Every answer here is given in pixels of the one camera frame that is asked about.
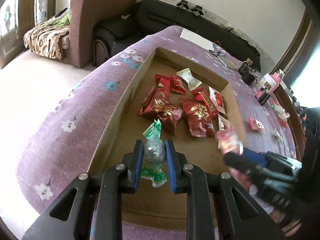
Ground pink Hello Kitty snack bag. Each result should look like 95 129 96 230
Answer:
215 127 244 155

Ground green cake snack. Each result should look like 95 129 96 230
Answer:
272 128 283 142

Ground dark red gold snack bag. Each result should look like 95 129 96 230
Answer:
179 97 215 138

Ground red white snack sachet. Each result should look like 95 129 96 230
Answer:
208 87 226 115

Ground green clear candy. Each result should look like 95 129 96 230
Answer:
141 119 167 187

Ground pink My Melody candy bag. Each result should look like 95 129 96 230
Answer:
248 118 265 132

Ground black pot figurine near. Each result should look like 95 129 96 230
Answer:
255 81 271 106

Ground black pot figurine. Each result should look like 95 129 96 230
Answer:
255 81 271 106
238 58 258 86

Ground cardboard box tray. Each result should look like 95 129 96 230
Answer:
88 47 247 231

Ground white plastic jar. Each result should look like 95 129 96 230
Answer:
257 73 277 94

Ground pink water bottle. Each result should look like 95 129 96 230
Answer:
270 69 285 92

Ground black pot figurine far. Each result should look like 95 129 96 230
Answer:
238 58 258 86

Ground purple floral tablecloth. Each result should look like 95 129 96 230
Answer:
17 26 296 212

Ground red snack packets in box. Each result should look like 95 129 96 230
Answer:
138 74 217 135

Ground small colourful booklet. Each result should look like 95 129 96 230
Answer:
219 56 239 71

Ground white wrapped candy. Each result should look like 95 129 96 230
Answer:
176 68 202 91

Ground white paper pad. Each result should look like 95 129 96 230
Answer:
180 28 216 52

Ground black sofa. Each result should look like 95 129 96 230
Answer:
92 0 262 73

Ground patterned throw blanket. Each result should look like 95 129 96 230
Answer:
23 13 72 60

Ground brown armchair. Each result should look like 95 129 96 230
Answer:
63 0 136 68

